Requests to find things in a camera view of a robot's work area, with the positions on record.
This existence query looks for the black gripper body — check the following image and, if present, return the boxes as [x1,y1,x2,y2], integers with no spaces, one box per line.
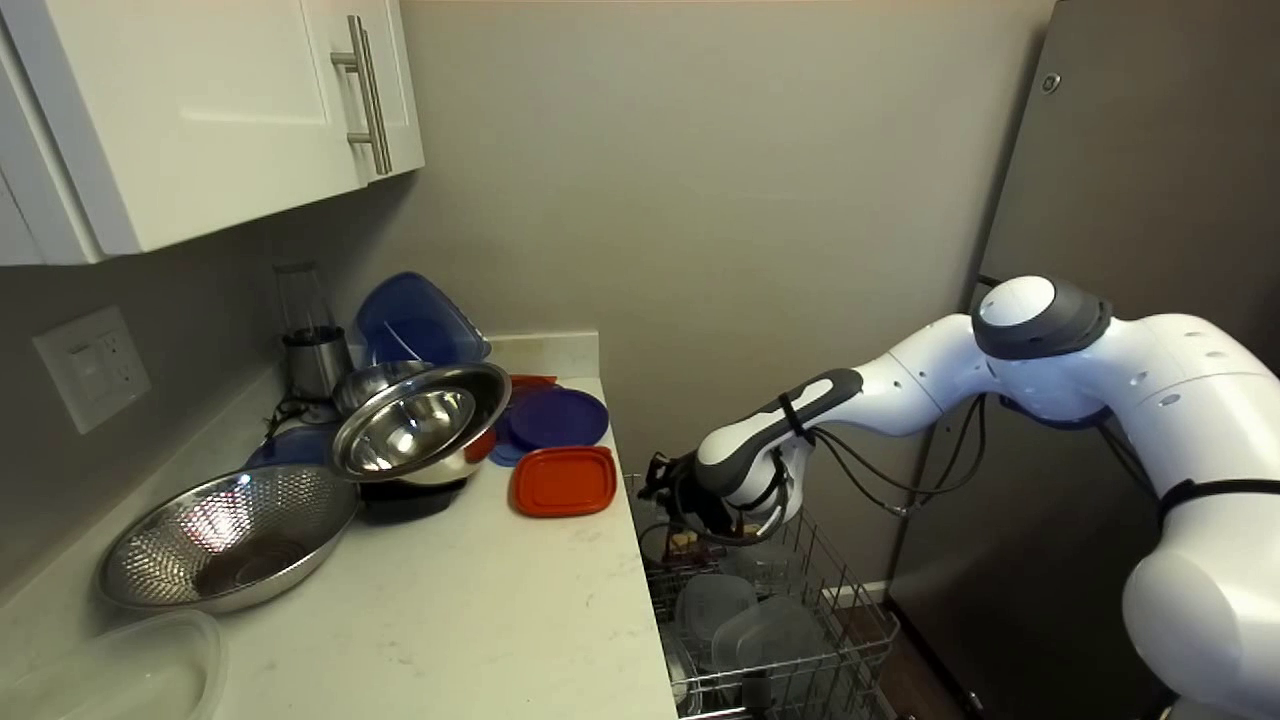
[642,456,733,536]

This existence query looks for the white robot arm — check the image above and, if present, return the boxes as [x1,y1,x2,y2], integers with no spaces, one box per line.
[645,275,1280,720]

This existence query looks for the clear plastic container in rack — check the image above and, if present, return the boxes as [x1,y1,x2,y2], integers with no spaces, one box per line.
[663,572,827,686]

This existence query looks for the red square plastic lid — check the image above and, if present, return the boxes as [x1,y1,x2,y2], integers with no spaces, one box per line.
[510,446,616,516]

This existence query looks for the blue round plastic plate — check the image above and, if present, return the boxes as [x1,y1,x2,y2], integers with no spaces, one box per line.
[491,387,608,469]

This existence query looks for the steel mixing bowl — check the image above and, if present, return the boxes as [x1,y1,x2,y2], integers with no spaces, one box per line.
[329,359,511,485]

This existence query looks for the blue plastic bowl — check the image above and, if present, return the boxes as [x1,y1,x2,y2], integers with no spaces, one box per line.
[357,271,491,369]

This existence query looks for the steel cup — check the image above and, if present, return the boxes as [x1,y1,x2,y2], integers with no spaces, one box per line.
[284,329,351,400]

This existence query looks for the clear glass on counter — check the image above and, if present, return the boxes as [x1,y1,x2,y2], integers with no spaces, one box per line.
[272,264,331,330]

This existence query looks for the steel colander bowl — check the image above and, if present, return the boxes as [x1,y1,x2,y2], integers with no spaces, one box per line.
[98,464,362,610]

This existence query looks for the stainless steel refrigerator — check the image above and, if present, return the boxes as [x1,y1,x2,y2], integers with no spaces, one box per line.
[890,0,1280,720]

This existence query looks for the white wire dish rack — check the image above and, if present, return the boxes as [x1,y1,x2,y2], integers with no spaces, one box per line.
[642,456,900,720]

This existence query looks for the steel cabinet handle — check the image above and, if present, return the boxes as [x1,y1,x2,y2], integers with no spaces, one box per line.
[331,11,393,176]

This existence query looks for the white wall outlet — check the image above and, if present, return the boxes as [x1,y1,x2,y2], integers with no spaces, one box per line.
[34,304,152,434]

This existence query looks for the white wall cabinet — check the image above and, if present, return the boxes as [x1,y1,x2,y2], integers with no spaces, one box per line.
[0,0,424,267]

